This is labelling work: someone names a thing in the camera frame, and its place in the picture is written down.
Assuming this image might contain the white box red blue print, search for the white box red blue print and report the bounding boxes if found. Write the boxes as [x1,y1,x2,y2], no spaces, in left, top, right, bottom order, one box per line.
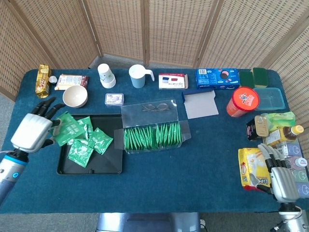
[158,73,189,90]

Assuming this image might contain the green wet wipes pack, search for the green wet wipes pack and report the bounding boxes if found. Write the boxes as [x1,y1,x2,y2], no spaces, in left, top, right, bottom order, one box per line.
[260,111,296,132]

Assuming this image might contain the small clear cotton swab box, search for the small clear cotton swab box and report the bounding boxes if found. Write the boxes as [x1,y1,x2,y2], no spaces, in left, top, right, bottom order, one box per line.
[104,93,125,108]

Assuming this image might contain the beige bowl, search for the beige bowl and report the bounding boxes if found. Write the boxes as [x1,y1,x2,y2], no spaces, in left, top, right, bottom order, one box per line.
[62,85,88,108]

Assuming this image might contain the blue grey paper folder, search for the blue grey paper folder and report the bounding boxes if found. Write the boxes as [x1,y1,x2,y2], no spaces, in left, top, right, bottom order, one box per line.
[182,89,220,120]

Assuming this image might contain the red snack canister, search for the red snack canister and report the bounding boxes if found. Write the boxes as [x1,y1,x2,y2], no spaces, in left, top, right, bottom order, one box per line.
[226,87,260,118]

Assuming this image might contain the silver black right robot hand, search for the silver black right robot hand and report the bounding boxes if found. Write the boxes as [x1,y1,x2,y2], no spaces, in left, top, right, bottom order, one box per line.
[250,143,301,203]

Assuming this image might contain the wicker folding screen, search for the wicker folding screen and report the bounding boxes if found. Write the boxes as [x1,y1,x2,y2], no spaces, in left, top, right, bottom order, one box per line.
[0,0,309,145]

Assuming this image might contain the row of green sachets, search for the row of green sachets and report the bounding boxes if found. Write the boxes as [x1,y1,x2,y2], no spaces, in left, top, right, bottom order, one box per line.
[123,122,181,151]

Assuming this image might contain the clear box of green sachets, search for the clear box of green sachets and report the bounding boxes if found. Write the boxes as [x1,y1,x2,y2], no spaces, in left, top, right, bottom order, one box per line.
[113,98,191,154]

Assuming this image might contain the clear water bottle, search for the clear water bottle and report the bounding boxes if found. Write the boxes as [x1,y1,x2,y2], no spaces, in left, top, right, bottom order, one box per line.
[287,156,309,170]

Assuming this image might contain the blue Oreo cookie box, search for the blue Oreo cookie box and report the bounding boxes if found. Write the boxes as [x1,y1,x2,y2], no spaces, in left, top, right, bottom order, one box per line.
[195,68,240,90]

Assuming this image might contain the gold flat tin can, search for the gold flat tin can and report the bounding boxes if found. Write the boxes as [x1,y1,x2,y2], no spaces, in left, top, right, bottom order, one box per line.
[254,115,269,137]

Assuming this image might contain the pale blue mug white handle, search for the pale blue mug white handle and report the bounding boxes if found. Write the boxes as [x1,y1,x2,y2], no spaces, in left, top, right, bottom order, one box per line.
[128,64,155,89]

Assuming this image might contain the pale blue tissue pack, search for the pale blue tissue pack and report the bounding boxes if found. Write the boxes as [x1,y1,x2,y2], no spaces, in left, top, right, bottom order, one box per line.
[288,144,303,158]

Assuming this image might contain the black plastic tray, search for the black plastic tray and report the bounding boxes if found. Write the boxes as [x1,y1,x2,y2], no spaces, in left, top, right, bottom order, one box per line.
[56,113,125,175]

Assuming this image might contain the purple tissue pack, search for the purple tissue pack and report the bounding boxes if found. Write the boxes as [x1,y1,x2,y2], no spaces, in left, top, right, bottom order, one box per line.
[296,182,309,198]

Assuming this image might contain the yellow bottle yellow cap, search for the yellow bottle yellow cap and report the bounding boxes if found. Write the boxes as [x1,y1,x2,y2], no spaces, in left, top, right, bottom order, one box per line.
[263,125,305,147]

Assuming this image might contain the gold biscuit pack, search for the gold biscuit pack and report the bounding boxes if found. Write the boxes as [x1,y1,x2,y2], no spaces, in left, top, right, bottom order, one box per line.
[35,64,53,99]

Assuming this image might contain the green yellow sponge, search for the green yellow sponge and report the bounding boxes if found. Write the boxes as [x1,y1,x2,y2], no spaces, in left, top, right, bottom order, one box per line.
[252,67,269,88]
[239,70,255,89]

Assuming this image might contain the green tissue pack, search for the green tissue pack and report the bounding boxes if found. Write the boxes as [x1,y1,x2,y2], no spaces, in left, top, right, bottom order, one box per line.
[292,169,309,183]

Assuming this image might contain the teal transparent food container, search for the teal transparent food container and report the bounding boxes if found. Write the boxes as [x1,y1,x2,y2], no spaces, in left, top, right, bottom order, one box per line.
[253,87,286,111]

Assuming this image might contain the white printed paper strip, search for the white printed paper strip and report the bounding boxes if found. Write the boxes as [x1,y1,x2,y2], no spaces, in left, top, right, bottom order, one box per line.
[276,142,290,156]

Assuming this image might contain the blue table cloth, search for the blue table cloth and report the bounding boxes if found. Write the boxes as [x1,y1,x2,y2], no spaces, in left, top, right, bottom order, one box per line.
[1,69,302,215]

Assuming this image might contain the white and maroon food packet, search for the white and maroon food packet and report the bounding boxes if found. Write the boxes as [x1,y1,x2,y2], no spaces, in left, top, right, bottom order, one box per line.
[54,74,89,91]

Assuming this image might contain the white paper cup stack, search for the white paper cup stack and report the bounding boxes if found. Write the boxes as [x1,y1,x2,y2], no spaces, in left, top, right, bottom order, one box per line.
[97,63,117,89]

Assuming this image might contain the dark frame eyeglasses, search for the dark frame eyeglasses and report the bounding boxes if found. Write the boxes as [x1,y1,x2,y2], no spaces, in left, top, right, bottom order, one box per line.
[141,103,171,113]

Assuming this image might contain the black snack packet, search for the black snack packet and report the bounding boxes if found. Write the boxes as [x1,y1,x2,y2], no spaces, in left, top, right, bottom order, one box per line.
[246,122,260,142]

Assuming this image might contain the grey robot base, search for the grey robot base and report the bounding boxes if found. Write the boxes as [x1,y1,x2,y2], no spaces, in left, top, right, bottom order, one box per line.
[96,212,201,232]

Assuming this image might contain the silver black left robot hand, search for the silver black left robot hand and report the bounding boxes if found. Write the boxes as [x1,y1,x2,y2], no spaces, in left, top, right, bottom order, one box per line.
[11,97,66,153]

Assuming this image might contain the yellow snack bag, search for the yellow snack bag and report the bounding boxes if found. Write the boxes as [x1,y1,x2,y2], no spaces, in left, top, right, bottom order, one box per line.
[238,147,273,193]

